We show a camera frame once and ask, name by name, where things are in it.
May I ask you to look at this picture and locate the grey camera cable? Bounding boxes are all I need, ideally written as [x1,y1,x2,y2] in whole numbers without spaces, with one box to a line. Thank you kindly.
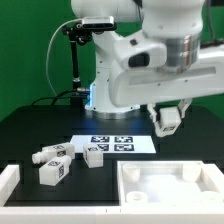
[45,18,83,98]

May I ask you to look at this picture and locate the white square tabletop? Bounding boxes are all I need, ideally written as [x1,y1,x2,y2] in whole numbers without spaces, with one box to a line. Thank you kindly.
[117,161,224,208]

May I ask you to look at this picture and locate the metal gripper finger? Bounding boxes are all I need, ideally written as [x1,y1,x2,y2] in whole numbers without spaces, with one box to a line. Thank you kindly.
[147,104,157,124]
[178,99,192,119]

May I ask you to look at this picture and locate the white marker tag sheet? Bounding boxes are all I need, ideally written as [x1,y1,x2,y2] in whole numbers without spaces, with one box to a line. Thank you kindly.
[70,135,156,154]

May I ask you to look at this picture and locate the white U-shaped fence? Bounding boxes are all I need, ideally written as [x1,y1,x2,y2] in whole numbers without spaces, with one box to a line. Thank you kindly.
[0,163,224,224]

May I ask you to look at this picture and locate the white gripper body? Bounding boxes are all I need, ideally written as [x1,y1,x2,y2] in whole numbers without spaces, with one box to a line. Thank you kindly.
[109,44,224,107]

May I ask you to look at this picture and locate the grey camera on stand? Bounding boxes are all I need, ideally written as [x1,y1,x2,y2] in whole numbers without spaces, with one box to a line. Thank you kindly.
[81,16,116,31]

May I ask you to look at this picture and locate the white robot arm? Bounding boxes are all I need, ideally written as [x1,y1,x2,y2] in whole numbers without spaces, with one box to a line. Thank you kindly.
[71,0,224,129]

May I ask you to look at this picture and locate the black camera stand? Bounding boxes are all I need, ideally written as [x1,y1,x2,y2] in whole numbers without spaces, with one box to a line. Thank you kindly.
[62,24,92,107]

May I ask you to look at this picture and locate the black base cables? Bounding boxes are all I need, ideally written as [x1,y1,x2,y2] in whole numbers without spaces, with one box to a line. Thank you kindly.
[31,87,92,107]

